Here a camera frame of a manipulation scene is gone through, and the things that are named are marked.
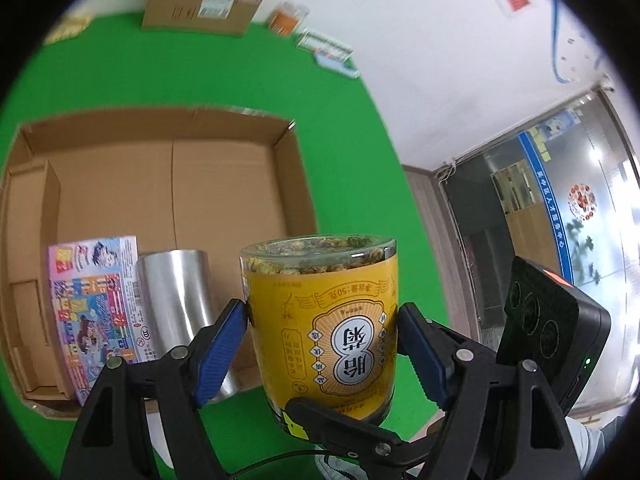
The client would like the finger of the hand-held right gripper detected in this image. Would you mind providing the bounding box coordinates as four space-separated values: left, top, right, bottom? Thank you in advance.
284 396 443 470

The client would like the silver metal cylinder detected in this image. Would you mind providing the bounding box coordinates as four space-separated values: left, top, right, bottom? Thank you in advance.
136 249 241 401

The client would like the colourful comic book packet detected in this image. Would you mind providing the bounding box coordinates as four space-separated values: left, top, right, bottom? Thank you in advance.
47 235 161 406

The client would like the glass door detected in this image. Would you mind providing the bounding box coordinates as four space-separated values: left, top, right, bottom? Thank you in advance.
437 77 640 418

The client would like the green table cloth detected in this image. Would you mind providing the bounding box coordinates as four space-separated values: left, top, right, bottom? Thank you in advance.
0 10 436 480

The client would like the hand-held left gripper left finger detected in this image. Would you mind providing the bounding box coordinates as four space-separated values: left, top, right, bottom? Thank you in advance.
60 299 250 480

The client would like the small orange jar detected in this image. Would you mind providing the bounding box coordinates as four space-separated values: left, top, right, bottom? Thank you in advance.
267 2 308 36

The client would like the yellow cloth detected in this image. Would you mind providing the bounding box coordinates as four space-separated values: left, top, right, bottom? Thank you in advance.
45 17 91 43

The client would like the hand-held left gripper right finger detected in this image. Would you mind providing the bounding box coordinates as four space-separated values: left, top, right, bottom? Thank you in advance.
398 303 584 480

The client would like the yellow label glass jar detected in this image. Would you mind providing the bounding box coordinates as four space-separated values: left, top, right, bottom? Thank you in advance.
240 234 400 423

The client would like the small white green box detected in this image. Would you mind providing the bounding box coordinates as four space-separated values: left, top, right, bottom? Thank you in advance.
297 30 361 78

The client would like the large cardboard box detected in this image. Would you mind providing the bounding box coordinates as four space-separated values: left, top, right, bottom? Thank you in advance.
0 107 321 418

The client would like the person's right forearm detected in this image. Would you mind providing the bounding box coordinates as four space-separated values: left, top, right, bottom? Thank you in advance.
565 415 616 480

